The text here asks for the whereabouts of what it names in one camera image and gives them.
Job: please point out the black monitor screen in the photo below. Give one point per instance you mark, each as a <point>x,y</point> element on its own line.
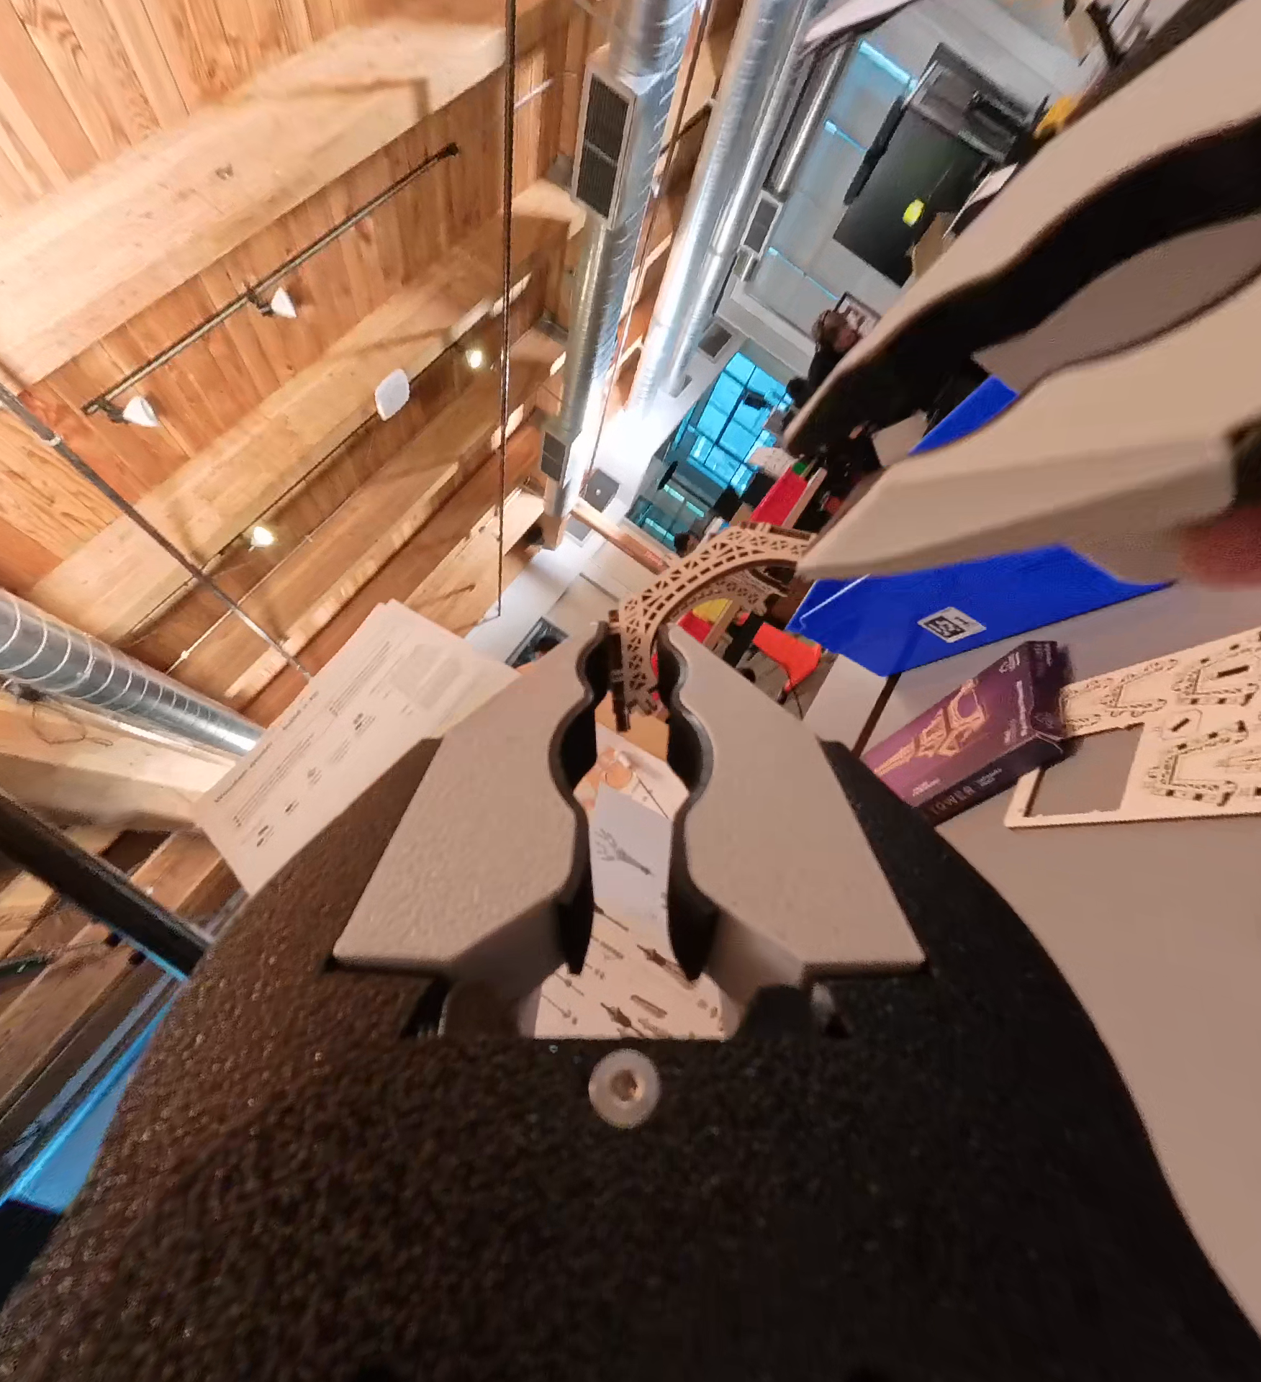
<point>932,184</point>

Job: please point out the wooden part sheet frame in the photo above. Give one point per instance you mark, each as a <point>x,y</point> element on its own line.
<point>1235,703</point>

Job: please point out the white spot lamp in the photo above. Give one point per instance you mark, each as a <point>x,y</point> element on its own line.
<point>281,304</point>
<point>139,411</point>

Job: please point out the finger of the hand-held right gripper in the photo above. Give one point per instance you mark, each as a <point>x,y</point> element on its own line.
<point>1073,465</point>
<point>1073,162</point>

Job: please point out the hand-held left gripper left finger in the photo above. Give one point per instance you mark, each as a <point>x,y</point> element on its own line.
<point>457,864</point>

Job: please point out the blue plastic bin with tag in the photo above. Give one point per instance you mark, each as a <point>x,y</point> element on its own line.
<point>1018,616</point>

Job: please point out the folded paper instruction sheet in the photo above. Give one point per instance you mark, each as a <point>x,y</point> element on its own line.
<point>371,703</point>

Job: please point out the wooden tower arch base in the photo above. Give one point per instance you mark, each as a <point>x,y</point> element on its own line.
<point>695,572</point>

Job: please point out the purple puzzle box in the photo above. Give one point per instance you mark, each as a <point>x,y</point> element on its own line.
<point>964,735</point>

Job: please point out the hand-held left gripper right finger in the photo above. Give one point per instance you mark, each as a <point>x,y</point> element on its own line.
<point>803,864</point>

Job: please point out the thin metal ceiling rod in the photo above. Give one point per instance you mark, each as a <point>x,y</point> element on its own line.
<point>156,533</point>

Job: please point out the silver ventilation duct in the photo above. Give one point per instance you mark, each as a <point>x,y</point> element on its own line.
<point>79,659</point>
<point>613,302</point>
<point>717,194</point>

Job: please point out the grey desk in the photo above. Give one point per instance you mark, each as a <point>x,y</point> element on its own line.
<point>1181,1027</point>

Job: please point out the white ceiling access point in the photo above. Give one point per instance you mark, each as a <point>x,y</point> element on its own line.
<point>391,396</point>

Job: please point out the black track light rail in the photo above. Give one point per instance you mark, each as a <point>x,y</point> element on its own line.
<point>371,209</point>

